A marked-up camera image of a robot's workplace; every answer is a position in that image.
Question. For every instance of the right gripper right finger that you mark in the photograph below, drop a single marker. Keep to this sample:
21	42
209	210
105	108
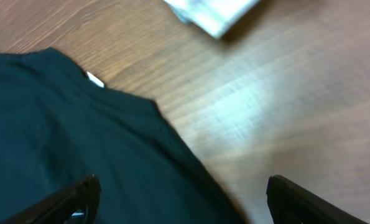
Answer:
290	203

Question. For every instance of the black t-shirt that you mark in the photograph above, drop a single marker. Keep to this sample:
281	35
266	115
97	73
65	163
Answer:
57	127

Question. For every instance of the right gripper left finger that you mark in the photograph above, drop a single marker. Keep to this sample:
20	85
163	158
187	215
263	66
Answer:
78	204

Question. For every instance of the folded beige shorts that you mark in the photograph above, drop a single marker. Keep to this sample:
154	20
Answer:
215	17

